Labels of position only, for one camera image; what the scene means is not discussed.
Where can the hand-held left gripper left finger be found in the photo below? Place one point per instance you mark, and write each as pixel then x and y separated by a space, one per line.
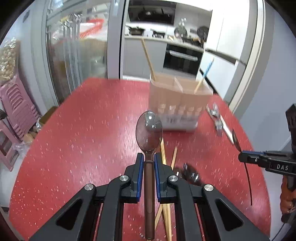
pixel 139 176

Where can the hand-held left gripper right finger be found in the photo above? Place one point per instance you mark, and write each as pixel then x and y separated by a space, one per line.
pixel 157 176

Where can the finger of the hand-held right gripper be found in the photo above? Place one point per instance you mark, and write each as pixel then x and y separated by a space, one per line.
pixel 252 158

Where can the brown translucent plastic spoon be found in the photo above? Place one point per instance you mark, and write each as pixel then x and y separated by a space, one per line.
pixel 187 173
pixel 149 132

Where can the beige plastic utensil holder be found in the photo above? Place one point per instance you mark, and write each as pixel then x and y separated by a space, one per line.
pixel 178 104

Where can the blue patterned wooden chopstick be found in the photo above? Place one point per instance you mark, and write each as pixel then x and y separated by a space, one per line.
pixel 207 70

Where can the metal fork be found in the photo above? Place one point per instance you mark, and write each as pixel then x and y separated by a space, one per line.
pixel 212 111
pixel 219 126

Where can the cardboard box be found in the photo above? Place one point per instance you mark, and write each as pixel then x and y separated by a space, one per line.
pixel 47 114

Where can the white refrigerator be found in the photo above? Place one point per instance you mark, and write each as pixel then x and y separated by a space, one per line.
pixel 231 41

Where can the built-in black oven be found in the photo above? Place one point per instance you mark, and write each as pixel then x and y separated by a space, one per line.
pixel 182 59

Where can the round black mould pan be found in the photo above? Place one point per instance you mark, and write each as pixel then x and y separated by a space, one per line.
pixel 203 32

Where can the stack of pink plastic stools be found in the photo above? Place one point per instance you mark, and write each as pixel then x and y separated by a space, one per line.
pixel 16 109

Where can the glass sliding door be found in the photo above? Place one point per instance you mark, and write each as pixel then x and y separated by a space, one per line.
pixel 76 48

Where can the black wok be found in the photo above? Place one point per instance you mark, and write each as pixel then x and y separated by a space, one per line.
pixel 135 30

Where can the round metal steamer rack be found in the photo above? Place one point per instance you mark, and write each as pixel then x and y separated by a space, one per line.
pixel 180 31

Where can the red plastic basket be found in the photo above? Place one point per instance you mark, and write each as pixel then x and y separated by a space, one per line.
pixel 92 27

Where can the black range hood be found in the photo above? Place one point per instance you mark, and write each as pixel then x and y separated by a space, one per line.
pixel 150 10

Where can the clear bag of nuts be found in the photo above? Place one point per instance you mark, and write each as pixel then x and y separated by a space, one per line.
pixel 8 60

